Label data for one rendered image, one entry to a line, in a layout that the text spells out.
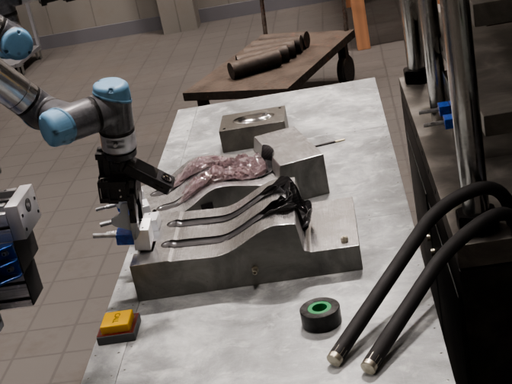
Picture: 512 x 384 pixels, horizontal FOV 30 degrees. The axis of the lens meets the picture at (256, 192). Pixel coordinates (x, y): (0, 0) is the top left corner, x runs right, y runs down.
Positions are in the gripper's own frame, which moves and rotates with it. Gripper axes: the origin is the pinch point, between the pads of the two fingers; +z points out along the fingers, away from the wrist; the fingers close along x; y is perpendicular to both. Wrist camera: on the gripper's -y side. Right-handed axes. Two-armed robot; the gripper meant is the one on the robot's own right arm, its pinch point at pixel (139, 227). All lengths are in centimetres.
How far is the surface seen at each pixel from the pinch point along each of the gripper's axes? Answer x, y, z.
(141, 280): 9.0, -0.7, 8.1
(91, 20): -619, 142, 185
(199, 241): -0.7, -12.9, 4.7
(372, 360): 48, -48, -2
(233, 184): -28.6, -19.4, 6.7
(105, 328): 24.7, 4.8, 8.6
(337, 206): -13.0, -44.6, 4.0
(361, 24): -444, -82, 128
